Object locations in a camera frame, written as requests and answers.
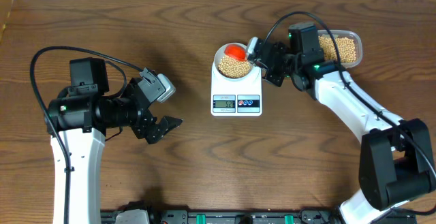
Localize grey round bowl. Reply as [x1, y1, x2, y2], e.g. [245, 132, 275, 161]
[213, 43, 253, 78]

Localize clear container of soybeans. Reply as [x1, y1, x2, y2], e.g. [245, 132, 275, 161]
[317, 30, 363, 68]

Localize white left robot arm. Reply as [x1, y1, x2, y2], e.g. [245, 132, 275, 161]
[48, 57, 183, 223]

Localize white digital kitchen scale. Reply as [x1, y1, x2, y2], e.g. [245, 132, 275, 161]
[211, 62, 262, 116]

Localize soybeans in grey bowl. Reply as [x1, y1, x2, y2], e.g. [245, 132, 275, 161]
[218, 55, 252, 79]

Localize red plastic measuring scoop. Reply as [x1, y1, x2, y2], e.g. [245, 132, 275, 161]
[224, 44, 246, 62]

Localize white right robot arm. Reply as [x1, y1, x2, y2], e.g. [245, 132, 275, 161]
[247, 22, 435, 223]

